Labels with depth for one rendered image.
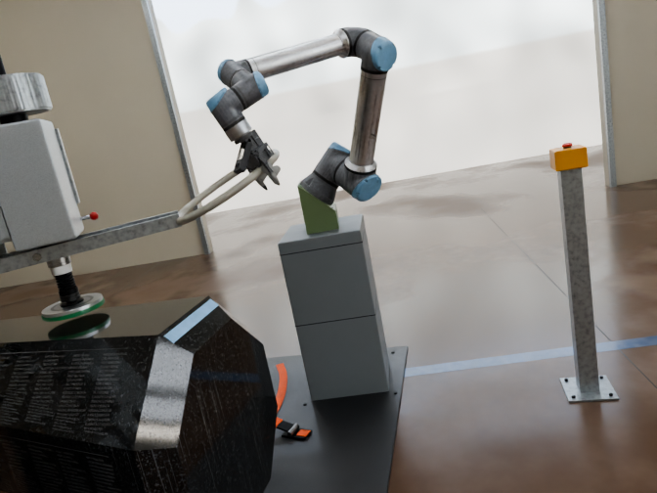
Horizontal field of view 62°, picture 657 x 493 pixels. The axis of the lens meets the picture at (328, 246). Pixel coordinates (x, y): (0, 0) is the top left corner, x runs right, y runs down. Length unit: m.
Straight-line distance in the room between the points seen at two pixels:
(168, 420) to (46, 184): 0.90
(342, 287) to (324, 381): 0.51
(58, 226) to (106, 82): 5.22
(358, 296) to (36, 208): 1.41
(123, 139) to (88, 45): 1.12
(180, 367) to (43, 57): 6.17
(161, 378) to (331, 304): 1.12
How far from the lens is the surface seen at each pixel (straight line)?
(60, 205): 2.08
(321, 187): 2.62
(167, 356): 1.77
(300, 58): 2.21
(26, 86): 2.12
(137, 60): 7.06
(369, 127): 2.38
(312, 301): 2.64
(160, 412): 1.73
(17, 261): 2.19
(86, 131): 7.37
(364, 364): 2.75
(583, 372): 2.67
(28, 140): 2.09
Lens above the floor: 1.38
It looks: 13 degrees down
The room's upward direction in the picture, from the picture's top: 11 degrees counter-clockwise
